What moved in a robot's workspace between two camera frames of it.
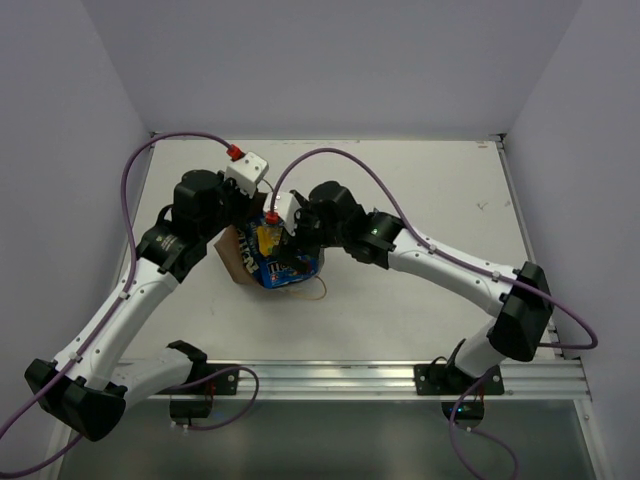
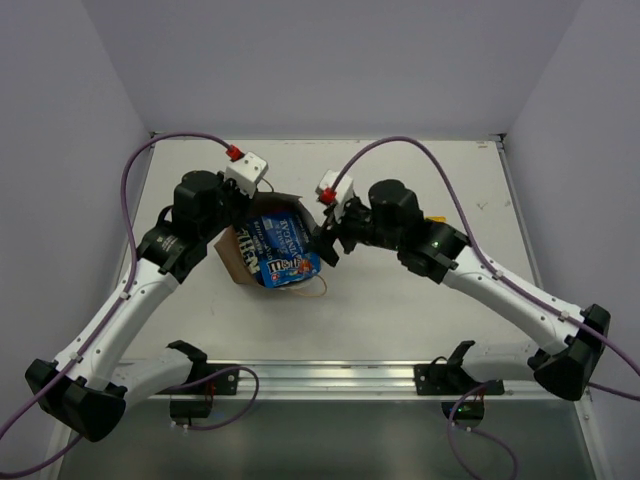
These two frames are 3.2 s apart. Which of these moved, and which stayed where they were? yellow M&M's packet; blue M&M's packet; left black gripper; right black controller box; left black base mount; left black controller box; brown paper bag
Moved: yellow M&M's packet
Stayed: blue M&M's packet; right black controller box; brown paper bag; left black controller box; left black gripper; left black base mount
